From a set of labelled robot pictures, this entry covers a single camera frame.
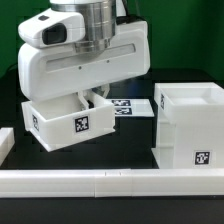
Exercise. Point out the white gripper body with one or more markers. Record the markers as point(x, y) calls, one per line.
point(53, 72)

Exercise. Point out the white drawer box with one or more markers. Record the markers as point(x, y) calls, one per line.
point(61, 122)

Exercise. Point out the white drawer cabinet frame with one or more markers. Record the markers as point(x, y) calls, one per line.
point(190, 125)

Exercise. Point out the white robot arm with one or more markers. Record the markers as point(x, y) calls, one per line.
point(77, 45)

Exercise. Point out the white left barrier block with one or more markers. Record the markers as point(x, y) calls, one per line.
point(7, 142)

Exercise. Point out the white marker base plate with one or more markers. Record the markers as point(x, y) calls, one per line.
point(132, 108)

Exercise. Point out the white front barrier wall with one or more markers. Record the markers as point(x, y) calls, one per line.
point(111, 183)

